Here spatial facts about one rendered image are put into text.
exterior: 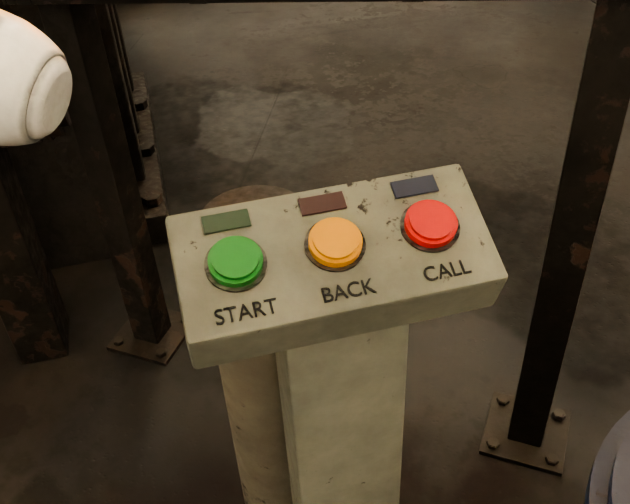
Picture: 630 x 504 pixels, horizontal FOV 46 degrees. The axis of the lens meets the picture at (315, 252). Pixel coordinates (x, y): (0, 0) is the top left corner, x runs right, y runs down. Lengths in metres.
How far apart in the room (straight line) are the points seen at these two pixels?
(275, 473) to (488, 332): 0.55
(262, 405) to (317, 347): 0.27
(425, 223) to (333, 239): 0.07
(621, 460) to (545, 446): 0.53
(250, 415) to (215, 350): 0.32
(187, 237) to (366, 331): 0.15
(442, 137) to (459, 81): 0.30
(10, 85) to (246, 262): 0.22
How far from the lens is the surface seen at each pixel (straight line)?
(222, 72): 2.19
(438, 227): 0.56
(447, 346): 1.30
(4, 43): 0.62
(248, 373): 0.79
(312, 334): 0.54
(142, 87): 2.01
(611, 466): 0.67
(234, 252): 0.53
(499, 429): 1.19
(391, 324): 0.57
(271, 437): 0.87
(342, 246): 0.54
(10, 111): 0.61
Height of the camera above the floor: 0.95
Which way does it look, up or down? 40 degrees down
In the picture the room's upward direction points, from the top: 3 degrees counter-clockwise
